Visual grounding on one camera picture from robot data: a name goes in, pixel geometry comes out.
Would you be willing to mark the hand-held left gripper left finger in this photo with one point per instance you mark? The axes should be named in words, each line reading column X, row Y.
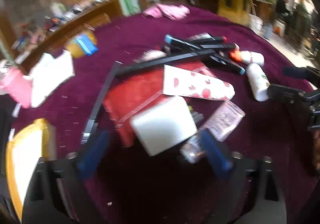
column 92, row 155

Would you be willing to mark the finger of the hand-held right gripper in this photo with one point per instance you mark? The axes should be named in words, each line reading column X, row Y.
column 280, row 92
column 297, row 72

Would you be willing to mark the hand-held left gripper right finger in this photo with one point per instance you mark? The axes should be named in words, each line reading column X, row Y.
column 216, row 155

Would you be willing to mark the white bottle with green label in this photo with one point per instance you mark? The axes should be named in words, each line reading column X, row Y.
column 256, row 81

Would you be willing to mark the pink patterned packet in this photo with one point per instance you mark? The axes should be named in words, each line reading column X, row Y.
column 222, row 119

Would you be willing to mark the white bottle with orange cap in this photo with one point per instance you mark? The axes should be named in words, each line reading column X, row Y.
column 250, row 57

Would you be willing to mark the white rectangular block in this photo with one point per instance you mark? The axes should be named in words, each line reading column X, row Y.
column 162, row 126

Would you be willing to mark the white box with yellow tape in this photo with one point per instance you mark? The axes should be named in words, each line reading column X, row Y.
column 25, row 164

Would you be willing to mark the white tube with red hearts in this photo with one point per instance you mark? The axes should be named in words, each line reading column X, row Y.
column 195, row 84

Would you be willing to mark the red foil packet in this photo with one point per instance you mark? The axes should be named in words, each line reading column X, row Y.
column 135, row 94

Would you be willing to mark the white and orange bag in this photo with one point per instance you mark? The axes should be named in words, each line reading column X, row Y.
column 277, row 29

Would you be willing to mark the white bucket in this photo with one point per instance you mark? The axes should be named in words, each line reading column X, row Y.
column 256, row 24

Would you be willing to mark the long black bar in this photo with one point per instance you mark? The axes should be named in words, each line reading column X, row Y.
column 104, row 91

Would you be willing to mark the yellow tape roll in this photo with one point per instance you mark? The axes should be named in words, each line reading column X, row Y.
column 72, row 50

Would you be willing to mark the small blue box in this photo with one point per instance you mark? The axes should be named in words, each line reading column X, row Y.
column 86, row 44

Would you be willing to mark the pale pink tube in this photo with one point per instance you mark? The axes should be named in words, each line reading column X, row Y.
column 152, row 54

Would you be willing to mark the pink cloth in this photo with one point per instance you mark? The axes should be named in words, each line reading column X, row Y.
column 172, row 11

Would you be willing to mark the wooden cabinet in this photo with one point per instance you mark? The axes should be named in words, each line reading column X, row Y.
column 105, row 10

